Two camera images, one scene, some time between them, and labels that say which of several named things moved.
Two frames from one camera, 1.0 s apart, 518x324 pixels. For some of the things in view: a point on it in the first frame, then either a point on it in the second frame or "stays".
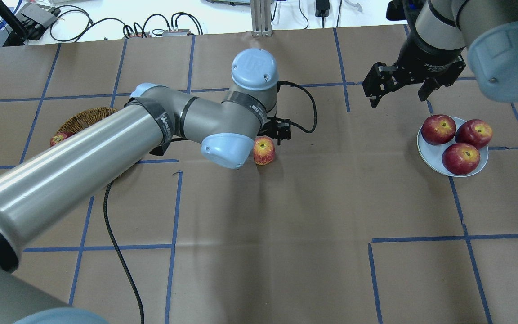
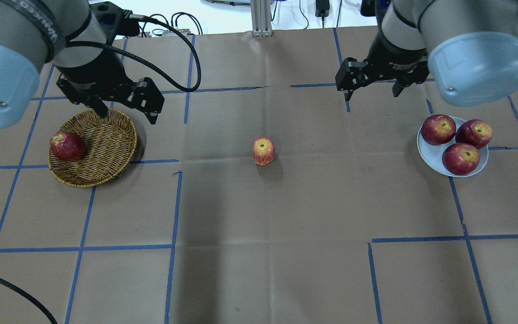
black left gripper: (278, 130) → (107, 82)
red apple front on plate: (461, 159) stays
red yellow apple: (264, 150) stays
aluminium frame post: (261, 18) stays
